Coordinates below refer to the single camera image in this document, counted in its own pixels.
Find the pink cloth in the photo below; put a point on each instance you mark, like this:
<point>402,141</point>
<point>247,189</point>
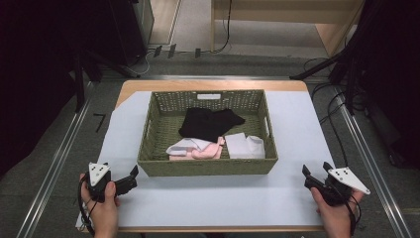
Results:
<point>208,152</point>

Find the short metal floor rail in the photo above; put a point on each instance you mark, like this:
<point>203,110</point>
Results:
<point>204,78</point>

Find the black metal stand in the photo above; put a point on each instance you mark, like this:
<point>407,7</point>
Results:
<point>79,82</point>

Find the black cloth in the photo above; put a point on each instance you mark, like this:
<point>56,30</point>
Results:
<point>204,125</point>

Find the person's left hand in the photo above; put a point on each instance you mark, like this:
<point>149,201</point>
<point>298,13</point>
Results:
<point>102,211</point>

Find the green woven basket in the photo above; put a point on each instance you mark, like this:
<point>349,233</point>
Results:
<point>204,167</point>

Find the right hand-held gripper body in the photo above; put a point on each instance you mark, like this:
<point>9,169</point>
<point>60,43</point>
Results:
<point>340,191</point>

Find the white and grey cloth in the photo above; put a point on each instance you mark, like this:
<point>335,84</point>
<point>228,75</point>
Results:
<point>185,145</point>

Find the light wooden desk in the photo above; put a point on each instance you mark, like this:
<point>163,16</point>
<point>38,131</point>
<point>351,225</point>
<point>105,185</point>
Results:
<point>280,15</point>

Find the person's right hand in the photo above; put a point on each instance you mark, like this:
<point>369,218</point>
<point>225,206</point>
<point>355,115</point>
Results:
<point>333,211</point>

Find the folded white cloth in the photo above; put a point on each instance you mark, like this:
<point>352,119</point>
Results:
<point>242,147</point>

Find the black cabinet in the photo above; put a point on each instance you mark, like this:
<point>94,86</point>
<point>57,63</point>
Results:
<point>132,29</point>

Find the black stand leg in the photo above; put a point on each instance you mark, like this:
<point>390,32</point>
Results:
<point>317,67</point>

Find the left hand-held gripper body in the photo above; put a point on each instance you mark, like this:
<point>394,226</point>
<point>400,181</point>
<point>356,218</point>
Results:
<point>98,190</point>

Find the white table mat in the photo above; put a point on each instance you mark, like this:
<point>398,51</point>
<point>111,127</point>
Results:
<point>214,198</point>

